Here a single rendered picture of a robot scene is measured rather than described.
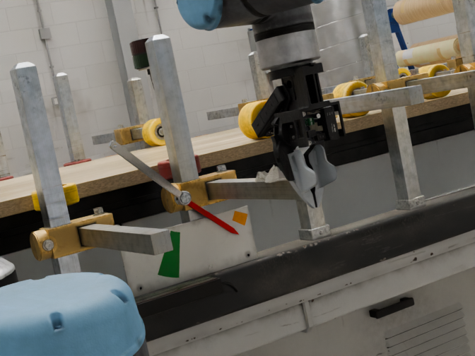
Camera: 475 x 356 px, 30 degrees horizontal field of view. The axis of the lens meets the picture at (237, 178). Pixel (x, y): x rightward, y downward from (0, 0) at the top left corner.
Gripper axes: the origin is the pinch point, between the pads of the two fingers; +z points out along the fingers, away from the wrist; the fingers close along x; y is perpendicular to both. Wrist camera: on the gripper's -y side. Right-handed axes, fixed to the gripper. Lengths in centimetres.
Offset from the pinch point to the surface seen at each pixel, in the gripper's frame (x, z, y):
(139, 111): 37, -21, -139
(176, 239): -9.7, 4.6, -29.6
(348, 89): 47, -15, -48
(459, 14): 69, -26, -32
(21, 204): -30, -7, -46
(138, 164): -15.6, -10.0, -24.8
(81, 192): -19, -6, -46
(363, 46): 129, -27, -141
